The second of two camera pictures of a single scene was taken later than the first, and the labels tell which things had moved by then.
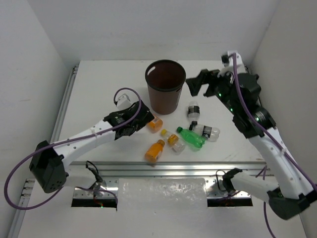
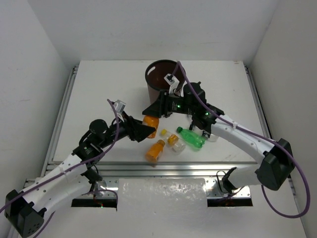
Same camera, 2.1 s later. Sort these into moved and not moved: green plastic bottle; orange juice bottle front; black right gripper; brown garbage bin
Moved: black right gripper
Not moved: orange juice bottle front; green plastic bottle; brown garbage bin
